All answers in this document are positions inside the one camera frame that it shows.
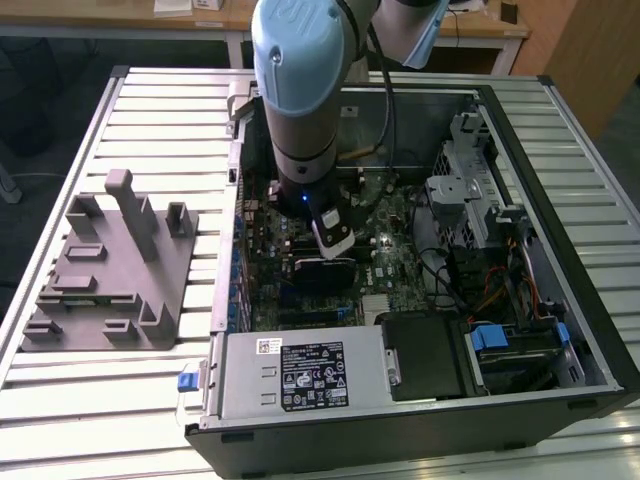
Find graphics card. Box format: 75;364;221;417
291;256;359;295

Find grey plastic case latch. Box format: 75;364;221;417
225;81;257;137

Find green motherboard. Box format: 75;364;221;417
239;169;436;334

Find small silver heat sink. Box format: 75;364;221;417
362;293;392;322

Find silver metal drive cage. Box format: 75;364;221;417
424;113;506;251

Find grey parts rack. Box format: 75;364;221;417
20;168;201;354

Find silver power supply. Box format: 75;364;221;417
214;329;399;420

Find blue case latch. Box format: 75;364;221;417
177;363;202;395

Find white cardboard box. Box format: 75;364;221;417
153;0;194;15

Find wooden desk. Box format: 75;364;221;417
0;0;532;76

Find hard disk in blue carrier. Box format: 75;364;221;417
464;322;571;396

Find black PC case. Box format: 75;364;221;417
182;79;635;480

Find grey stand base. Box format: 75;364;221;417
0;163;22;204

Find wooden cabinet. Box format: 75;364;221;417
512;0;640;139

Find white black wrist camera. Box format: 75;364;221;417
310;208;357;260

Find yellow camera cable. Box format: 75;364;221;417
339;144;376;161

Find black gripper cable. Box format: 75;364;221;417
367;22;397;196

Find orange yellow wire bundle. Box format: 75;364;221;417
467;262;546;324

